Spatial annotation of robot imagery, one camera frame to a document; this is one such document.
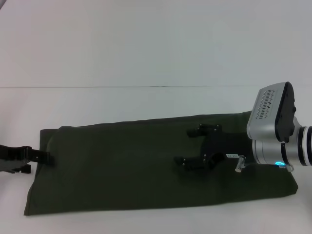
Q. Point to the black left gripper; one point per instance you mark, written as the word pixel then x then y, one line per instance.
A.
pixel 11 157

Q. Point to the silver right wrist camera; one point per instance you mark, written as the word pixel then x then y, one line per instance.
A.
pixel 273 114

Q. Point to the dark green t-shirt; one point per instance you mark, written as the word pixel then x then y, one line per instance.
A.
pixel 122 170

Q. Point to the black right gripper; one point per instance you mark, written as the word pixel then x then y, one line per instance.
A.
pixel 224 147

